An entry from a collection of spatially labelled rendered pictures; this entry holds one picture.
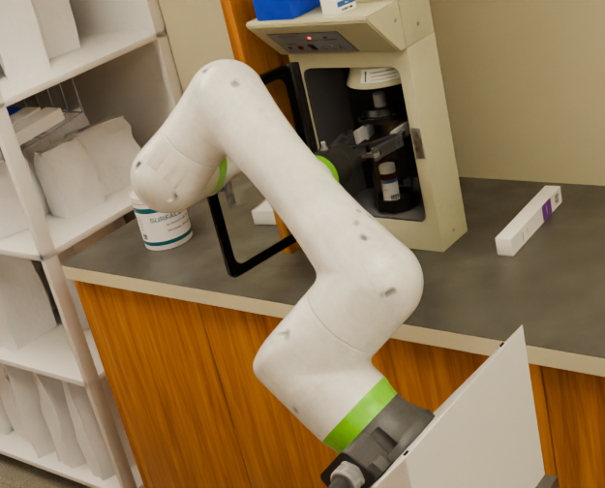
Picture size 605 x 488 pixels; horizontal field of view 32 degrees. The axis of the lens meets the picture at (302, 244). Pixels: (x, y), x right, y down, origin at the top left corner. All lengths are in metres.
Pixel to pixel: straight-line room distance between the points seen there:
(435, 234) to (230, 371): 0.62
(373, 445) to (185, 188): 0.52
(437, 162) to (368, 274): 0.93
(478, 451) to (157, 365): 1.48
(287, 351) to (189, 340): 1.18
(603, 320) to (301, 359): 0.73
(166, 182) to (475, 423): 0.62
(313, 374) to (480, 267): 0.87
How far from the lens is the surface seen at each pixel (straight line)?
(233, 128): 1.57
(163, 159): 1.66
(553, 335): 1.97
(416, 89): 2.21
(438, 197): 2.30
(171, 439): 2.93
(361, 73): 2.30
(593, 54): 2.49
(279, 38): 2.27
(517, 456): 1.54
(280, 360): 1.46
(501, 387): 1.46
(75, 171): 3.18
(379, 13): 2.11
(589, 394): 1.99
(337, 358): 1.44
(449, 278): 2.22
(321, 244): 1.44
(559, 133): 2.59
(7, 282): 3.43
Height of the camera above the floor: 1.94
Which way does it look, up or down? 23 degrees down
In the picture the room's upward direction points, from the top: 13 degrees counter-clockwise
